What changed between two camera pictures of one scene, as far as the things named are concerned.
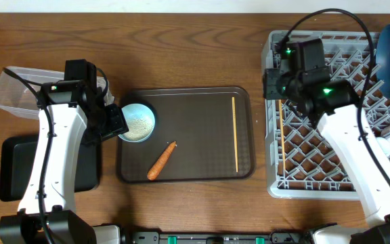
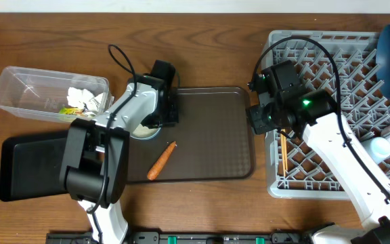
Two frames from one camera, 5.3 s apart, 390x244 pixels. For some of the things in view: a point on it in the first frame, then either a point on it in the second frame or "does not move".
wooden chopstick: (233, 104) to (285, 141)
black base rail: (275, 236) does not move
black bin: (17, 159) does not move
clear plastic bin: (10, 95) does not move
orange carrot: (155, 171) does not move
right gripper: (269, 78) to (254, 114)
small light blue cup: (385, 146) does not move
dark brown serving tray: (199, 120) does not move
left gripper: (119, 126) to (175, 118)
